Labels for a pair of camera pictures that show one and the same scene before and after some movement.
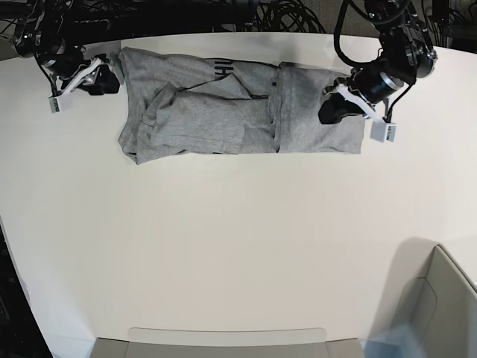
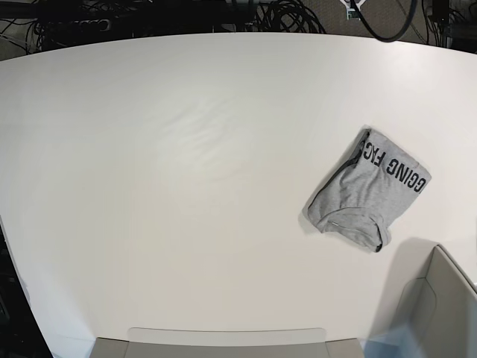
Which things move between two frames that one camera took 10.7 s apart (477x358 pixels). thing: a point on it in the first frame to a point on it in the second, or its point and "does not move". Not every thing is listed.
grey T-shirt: [174, 106] to [369, 186]
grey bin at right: [441, 308] does not move
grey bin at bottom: [250, 342] does not move
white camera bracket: [380, 130] to [348, 7]
